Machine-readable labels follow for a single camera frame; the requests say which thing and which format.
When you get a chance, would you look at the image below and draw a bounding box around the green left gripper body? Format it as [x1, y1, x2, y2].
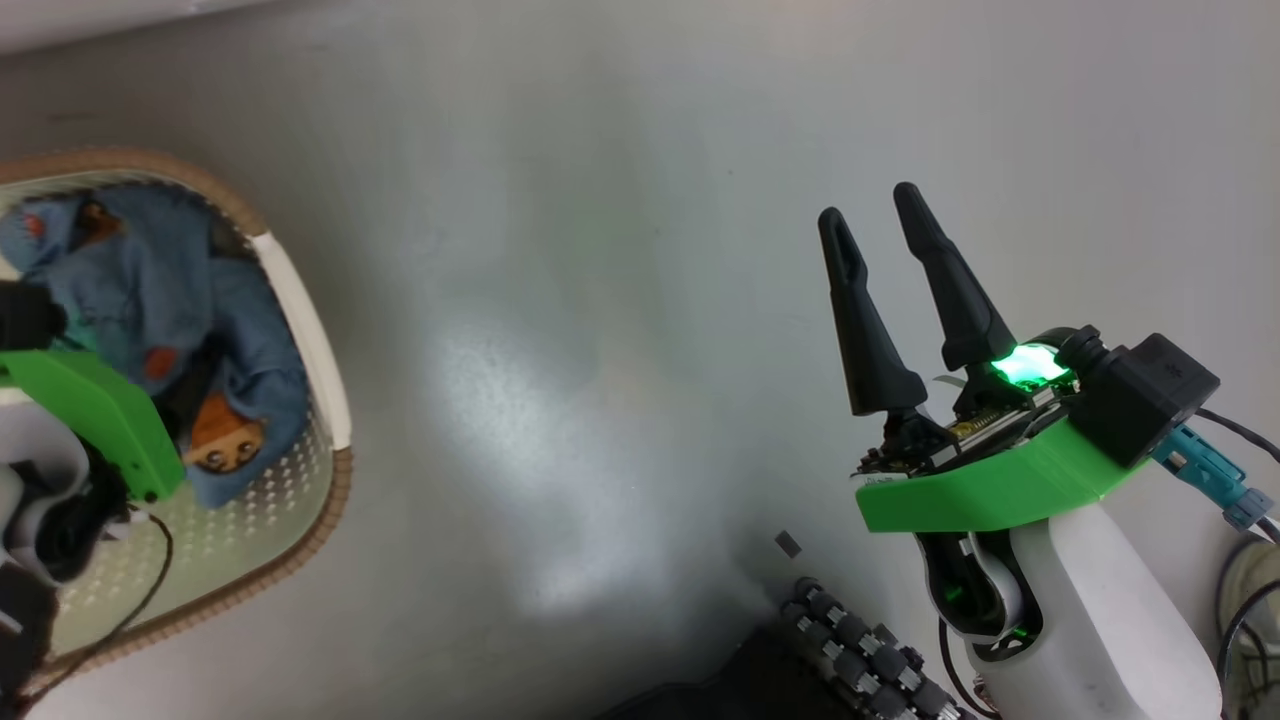
[0, 350, 186, 503]

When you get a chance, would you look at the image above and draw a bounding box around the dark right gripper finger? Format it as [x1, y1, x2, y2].
[817, 207, 946, 451]
[893, 182, 1019, 413]

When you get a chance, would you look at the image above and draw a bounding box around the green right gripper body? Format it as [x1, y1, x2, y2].
[855, 340, 1151, 534]

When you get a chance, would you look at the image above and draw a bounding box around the blue bear-print garment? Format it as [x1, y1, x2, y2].
[0, 185, 311, 509]

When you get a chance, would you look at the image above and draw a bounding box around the cream perforated laundry basket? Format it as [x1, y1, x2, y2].
[0, 148, 354, 691]

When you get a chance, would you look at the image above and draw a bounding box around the thin black cable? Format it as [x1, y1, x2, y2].
[1195, 405, 1280, 466]

